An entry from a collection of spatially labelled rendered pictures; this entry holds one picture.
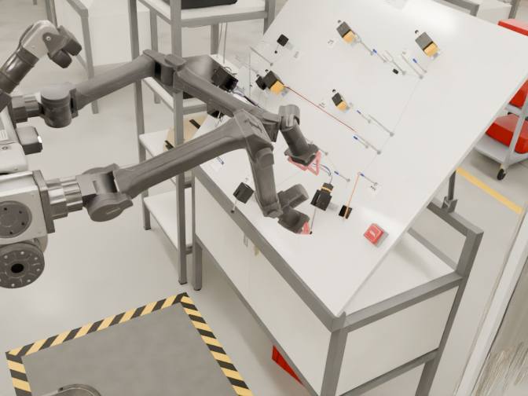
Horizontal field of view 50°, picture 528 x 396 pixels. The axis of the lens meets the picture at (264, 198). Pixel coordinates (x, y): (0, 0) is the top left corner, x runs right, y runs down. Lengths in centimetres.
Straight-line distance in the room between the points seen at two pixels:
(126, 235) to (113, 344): 86
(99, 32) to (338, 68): 295
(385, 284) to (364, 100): 66
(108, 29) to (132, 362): 287
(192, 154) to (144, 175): 12
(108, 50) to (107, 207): 369
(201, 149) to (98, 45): 366
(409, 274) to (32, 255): 130
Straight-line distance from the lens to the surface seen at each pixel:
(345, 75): 219
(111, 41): 491
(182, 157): 129
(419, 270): 221
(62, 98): 169
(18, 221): 128
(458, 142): 183
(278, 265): 206
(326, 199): 190
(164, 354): 287
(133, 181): 130
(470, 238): 216
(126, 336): 296
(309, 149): 176
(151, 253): 342
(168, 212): 333
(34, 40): 140
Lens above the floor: 217
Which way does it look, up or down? 34 degrees down
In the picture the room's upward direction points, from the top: 4 degrees clockwise
